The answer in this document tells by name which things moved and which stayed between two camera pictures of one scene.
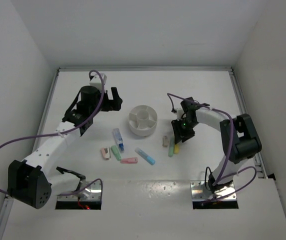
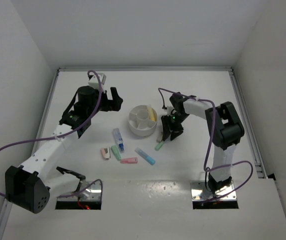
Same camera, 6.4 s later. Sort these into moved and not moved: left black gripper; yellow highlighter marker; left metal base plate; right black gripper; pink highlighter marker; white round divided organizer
Moved: right black gripper; yellow highlighter marker
Not moved: white round divided organizer; left metal base plate; pink highlighter marker; left black gripper
